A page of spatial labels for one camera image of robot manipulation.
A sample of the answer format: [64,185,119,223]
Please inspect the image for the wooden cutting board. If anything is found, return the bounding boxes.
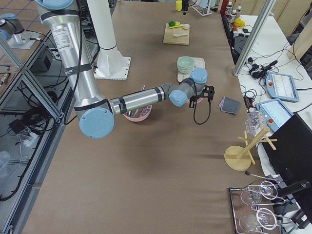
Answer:
[163,23,190,46]

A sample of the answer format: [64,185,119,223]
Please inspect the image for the small pink bowl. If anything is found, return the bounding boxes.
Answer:
[187,96,203,103]

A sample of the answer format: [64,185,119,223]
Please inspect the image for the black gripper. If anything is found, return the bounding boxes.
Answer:
[199,85,215,100]

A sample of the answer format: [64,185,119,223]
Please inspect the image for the stacked green bowls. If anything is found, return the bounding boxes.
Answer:
[177,56,195,74]

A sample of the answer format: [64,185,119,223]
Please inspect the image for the black monitor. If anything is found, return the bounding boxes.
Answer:
[263,114,312,212]

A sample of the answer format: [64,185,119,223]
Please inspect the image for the large pink bowl with cutlery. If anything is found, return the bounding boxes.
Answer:
[123,105,152,122]

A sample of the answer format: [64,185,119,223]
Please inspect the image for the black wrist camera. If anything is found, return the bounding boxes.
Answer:
[188,96,197,108]

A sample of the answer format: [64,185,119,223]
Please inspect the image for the wooden mug tree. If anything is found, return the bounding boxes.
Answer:
[224,113,278,171]

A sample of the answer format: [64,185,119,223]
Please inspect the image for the yellow spoon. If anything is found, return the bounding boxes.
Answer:
[169,24,190,30]

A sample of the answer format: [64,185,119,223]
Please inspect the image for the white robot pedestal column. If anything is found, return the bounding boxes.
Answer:
[87,0,131,80]

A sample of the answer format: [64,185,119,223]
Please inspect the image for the wine glass on rack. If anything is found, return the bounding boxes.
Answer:
[239,208,277,233]
[240,180,277,205]

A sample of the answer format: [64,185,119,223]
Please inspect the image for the white ceramic spoon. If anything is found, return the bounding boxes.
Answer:
[173,33,188,38]

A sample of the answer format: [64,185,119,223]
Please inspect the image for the blue teach pendant tablet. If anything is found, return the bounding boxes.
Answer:
[265,72,299,102]

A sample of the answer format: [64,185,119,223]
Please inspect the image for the aluminium frame post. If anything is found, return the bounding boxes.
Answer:
[233,0,276,77]

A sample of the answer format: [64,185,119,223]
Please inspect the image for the cream serving tray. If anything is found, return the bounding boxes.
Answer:
[177,57,206,82]

